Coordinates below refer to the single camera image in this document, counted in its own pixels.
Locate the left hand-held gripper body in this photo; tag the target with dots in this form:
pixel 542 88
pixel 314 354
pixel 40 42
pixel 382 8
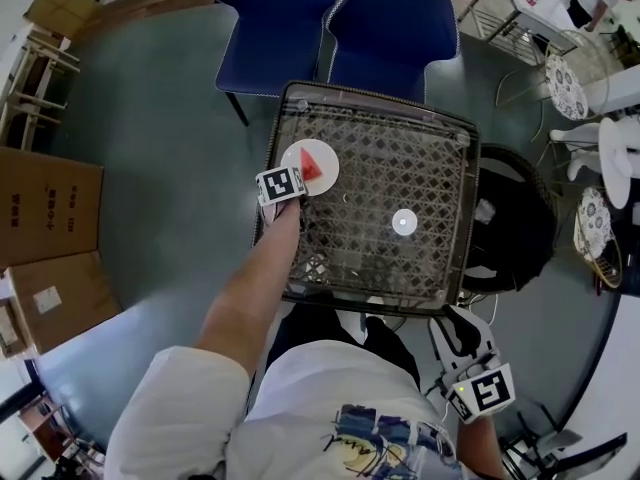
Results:
pixel 280 185

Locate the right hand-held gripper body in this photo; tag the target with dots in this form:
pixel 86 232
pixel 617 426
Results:
pixel 485 393

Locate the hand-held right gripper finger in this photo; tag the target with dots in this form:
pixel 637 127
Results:
pixel 482 335
pixel 442 348

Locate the red watermelon slice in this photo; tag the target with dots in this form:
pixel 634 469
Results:
pixel 310 165

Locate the white round plate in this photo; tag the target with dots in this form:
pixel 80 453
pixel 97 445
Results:
pixel 327 160

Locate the person's left forearm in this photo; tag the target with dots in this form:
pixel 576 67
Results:
pixel 255 288

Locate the person's right forearm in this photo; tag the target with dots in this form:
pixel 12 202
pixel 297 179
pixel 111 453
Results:
pixel 480 448

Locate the glass top rattan table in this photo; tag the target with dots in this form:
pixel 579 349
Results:
pixel 390 178

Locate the grey office chair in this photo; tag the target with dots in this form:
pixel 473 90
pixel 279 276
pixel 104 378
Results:
pixel 560 440

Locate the black jacket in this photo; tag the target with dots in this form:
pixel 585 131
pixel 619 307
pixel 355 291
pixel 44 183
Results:
pixel 510 238

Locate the person's dark trousers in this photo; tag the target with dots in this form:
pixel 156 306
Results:
pixel 320 328

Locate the white printed t-shirt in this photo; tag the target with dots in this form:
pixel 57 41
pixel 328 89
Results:
pixel 310 368

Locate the blue padded chair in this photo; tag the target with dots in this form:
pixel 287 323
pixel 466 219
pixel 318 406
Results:
pixel 395 28
pixel 275 28

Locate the black wicker chair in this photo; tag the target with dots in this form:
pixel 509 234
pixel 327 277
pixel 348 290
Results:
pixel 542 188

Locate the black case red trim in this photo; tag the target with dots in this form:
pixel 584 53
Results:
pixel 630 253

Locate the white round side table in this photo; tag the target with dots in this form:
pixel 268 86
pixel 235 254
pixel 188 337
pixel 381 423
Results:
pixel 615 183

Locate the cardboard box white label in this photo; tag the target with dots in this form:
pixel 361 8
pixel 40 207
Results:
pixel 75 288

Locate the flat brown cardboard box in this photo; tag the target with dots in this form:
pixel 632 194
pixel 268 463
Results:
pixel 65 3

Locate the small cardboard box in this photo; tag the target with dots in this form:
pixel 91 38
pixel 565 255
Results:
pixel 12 293

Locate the pale wooden frame rack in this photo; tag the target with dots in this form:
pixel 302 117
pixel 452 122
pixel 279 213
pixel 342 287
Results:
pixel 30 98

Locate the white square metal-frame table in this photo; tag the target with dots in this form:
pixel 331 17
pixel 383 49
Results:
pixel 545 3

